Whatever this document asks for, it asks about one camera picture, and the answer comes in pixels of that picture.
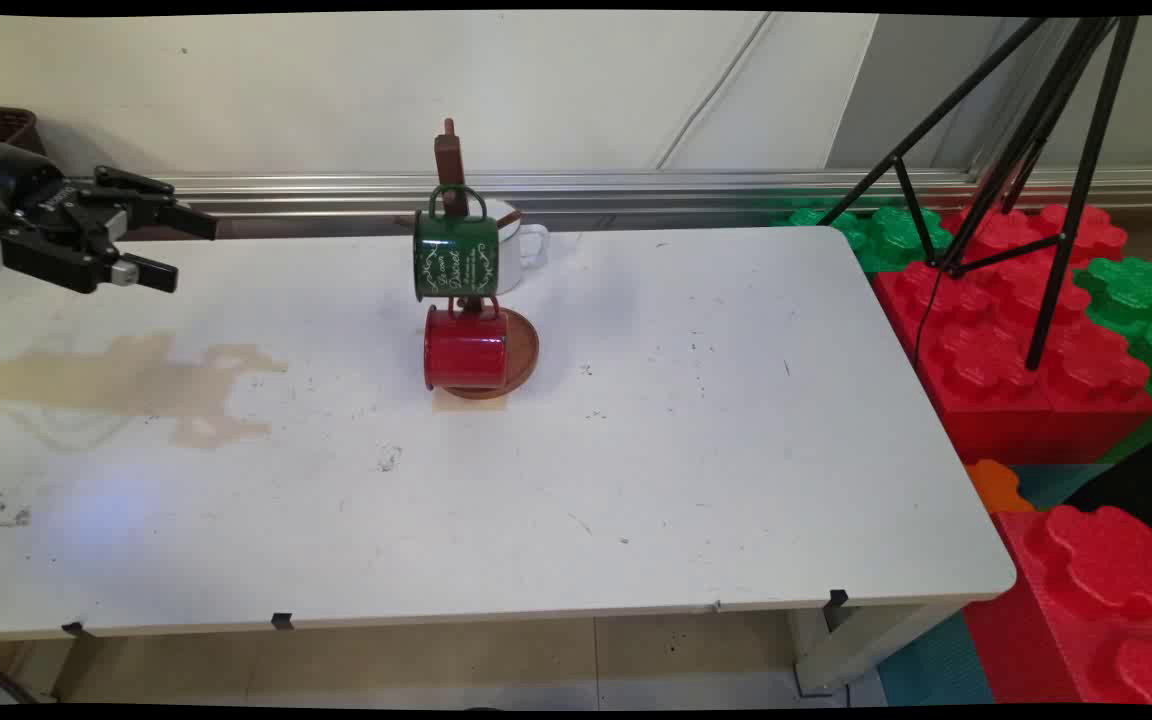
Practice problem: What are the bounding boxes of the black tripod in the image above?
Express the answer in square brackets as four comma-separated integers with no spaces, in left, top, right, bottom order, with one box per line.
[816,15,1142,373]

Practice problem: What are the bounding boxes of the white table leg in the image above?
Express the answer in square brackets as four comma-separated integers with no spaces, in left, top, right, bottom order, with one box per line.
[786,598,969,698]

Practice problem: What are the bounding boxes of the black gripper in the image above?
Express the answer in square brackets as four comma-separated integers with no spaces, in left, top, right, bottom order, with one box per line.
[0,130,220,295]

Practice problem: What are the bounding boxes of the large red foam block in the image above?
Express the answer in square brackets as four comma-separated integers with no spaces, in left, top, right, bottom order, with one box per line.
[871,255,1152,466]

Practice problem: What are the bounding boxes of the tall red foam block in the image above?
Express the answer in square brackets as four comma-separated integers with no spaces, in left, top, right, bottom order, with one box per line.
[964,504,1152,706]

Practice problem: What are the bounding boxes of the orange foam block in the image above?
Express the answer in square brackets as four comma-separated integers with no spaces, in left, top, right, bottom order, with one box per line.
[964,458,1037,516]

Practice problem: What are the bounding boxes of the wooden mug tree stand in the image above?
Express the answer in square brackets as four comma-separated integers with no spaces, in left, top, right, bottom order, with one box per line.
[393,118,541,401]

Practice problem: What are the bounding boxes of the black tripod cable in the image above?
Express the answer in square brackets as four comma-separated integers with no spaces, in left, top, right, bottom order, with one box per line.
[913,262,949,386]

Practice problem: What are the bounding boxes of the white wall cable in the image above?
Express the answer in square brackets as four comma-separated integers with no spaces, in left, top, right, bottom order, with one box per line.
[654,12,777,171]

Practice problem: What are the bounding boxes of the aluminium rail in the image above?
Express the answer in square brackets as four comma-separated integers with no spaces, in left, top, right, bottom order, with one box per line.
[141,168,1152,237]

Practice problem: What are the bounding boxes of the teal foam mat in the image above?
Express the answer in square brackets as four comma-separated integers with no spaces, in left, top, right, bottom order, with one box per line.
[876,610,997,706]

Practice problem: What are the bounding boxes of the brown wicker basket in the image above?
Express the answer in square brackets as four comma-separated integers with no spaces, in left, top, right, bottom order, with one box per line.
[0,104,43,161]

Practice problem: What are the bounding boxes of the red enamel mug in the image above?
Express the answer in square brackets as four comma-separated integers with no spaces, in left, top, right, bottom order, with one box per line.
[423,297,510,392]

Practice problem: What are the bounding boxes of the green enamel mug white print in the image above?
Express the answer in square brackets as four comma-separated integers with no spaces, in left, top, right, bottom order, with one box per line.
[412,184,500,303]

